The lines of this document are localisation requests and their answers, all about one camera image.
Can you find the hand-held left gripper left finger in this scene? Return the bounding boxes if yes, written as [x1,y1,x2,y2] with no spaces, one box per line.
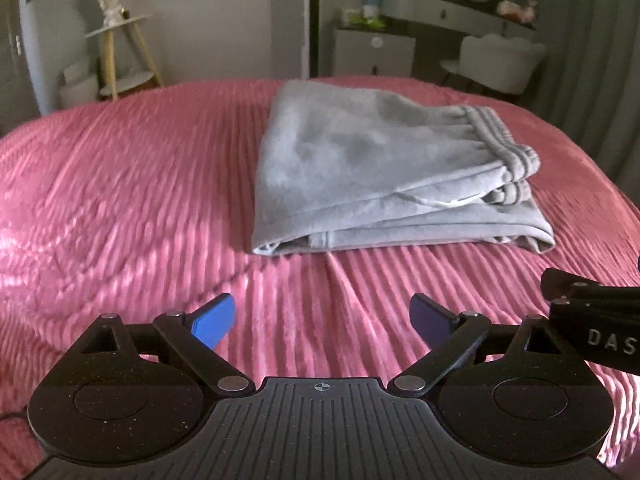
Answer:
[75,293,255,395]

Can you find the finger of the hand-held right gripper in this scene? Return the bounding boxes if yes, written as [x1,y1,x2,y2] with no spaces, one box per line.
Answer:
[541,267,640,311]

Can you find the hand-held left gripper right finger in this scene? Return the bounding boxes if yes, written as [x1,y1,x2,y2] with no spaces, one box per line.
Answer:
[387,294,576,393]

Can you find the grey pants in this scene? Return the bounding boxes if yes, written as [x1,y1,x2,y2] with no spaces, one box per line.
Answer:
[250,79,557,257]

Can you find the pink ribbed blanket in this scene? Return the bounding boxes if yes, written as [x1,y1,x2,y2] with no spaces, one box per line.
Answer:
[0,75,640,480]

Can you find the grey curtain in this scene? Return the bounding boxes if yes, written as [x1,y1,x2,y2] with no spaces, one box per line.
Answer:
[505,0,640,196]

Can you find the white fluffy chair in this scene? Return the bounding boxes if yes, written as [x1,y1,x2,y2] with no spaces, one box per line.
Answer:
[440,34,547,96]

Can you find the wooden tiered side table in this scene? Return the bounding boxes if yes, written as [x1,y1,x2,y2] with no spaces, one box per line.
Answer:
[82,15,166,101]

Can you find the white storage box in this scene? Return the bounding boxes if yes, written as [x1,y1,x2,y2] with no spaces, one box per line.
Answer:
[60,62,105,109]

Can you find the small white cabinet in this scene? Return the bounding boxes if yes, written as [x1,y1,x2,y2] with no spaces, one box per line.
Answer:
[332,27,417,78]

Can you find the pink flower ornament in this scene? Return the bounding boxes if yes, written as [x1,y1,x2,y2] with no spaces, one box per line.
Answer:
[496,0,538,23]

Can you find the green packet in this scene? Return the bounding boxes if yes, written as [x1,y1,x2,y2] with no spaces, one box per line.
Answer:
[342,10,388,29]

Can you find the white vanity table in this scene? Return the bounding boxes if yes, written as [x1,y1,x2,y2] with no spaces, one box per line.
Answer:
[382,0,538,43]

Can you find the cream vase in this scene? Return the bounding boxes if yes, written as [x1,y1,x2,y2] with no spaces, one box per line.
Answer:
[89,0,128,28]

